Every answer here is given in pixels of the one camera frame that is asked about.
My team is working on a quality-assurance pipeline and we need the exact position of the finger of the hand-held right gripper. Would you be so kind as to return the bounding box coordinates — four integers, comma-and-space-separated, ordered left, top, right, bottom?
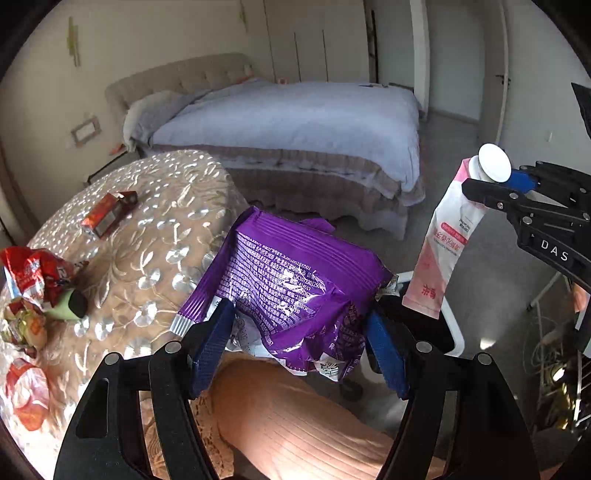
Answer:
462, 178, 591, 222
510, 161, 591, 204

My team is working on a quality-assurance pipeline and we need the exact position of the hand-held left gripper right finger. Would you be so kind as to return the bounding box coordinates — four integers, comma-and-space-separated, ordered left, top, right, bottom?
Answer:
365, 307, 541, 480

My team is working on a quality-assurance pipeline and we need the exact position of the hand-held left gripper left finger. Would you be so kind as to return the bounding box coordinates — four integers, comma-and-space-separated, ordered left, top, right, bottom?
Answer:
53, 298, 238, 480

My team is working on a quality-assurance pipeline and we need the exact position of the pink tube with white cap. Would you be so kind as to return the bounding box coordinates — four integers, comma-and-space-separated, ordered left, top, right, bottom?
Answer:
402, 143, 512, 320

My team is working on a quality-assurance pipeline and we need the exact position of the purple snack packet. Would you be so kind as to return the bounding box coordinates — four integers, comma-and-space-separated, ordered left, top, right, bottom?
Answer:
170, 206, 399, 383

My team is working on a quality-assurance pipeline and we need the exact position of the white door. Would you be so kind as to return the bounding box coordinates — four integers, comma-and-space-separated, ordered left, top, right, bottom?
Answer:
480, 0, 591, 151

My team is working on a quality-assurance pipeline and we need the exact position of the person's leg in orange clothing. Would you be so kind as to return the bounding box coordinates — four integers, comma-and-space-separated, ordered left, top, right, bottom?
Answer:
208, 357, 444, 480

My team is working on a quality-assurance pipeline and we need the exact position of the floral embroidered tablecloth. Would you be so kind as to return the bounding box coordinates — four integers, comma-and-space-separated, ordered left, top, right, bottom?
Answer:
0, 148, 254, 480

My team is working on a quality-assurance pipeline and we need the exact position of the white metal rack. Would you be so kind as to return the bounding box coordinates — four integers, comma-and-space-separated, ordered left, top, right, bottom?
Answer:
529, 272, 591, 435

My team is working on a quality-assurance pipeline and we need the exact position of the green bottle with black cap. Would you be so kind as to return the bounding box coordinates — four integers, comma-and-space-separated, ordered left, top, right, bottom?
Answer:
44, 288, 89, 321

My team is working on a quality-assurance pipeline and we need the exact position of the small orange carton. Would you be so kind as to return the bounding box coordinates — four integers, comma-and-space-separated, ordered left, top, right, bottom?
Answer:
81, 191, 139, 239

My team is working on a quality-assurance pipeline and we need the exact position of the bed with beige skirt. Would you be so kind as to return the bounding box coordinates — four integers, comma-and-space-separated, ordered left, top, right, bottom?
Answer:
105, 53, 428, 241

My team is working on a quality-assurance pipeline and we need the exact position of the red and white wrapper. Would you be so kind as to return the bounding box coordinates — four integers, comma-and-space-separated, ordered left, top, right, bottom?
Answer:
4, 357, 51, 432

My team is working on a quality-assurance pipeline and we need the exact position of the light blue duvet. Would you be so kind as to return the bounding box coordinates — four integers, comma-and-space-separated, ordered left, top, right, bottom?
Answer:
150, 78, 423, 195

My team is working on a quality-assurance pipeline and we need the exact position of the grey pillow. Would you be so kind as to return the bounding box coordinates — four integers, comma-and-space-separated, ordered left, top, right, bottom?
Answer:
122, 90, 185, 144

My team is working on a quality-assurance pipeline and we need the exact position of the beige wardrobe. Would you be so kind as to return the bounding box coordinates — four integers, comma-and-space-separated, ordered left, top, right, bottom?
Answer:
240, 0, 372, 84

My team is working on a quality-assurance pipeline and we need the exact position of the beige upholstered headboard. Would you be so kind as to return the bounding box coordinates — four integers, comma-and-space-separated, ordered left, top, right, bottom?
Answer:
105, 53, 252, 134

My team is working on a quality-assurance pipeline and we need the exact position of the tangle of cables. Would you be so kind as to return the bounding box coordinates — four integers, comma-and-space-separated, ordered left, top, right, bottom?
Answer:
531, 295, 583, 402

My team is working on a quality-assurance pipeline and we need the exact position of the framed wall switch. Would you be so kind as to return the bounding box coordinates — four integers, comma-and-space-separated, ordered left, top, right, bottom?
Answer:
71, 115, 102, 147

